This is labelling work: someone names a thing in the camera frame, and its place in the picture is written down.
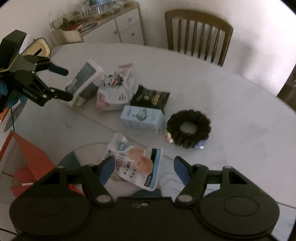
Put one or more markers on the wooden dining chair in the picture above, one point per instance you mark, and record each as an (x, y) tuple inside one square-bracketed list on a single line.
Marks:
[(198, 34)]

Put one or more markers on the black snack packet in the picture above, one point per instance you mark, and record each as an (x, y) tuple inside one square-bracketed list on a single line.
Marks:
[(147, 98)]

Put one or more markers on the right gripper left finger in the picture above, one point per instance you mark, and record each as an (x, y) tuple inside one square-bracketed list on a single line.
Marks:
[(94, 178)]

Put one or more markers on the glass terrarium bowl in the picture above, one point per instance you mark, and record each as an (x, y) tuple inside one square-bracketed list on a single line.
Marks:
[(65, 21)]

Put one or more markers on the chicken breast snack bag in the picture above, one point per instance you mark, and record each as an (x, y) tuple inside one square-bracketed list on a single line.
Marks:
[(135, 165)]

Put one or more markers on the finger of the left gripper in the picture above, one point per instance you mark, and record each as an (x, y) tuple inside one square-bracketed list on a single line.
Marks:
[(31, 86), (44, 63)]

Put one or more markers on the panda print snack bag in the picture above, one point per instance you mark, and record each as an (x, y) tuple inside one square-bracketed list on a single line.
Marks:
[(116, 90)]

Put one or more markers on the light blue carton box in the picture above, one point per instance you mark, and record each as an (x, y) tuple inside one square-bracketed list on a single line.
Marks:
[(144, 119)]

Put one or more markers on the white wooden sideboard cabinet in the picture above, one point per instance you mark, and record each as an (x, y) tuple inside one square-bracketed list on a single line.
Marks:
[(122, 27)]

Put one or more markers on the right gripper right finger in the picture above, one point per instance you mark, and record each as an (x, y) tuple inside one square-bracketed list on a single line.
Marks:
[(193, 177)]

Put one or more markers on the beige tissue box holder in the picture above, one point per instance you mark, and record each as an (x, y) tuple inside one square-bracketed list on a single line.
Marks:
[(39, 47)]

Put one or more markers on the grey white tissue pack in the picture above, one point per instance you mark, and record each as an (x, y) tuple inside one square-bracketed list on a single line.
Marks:
[(86, 83)]

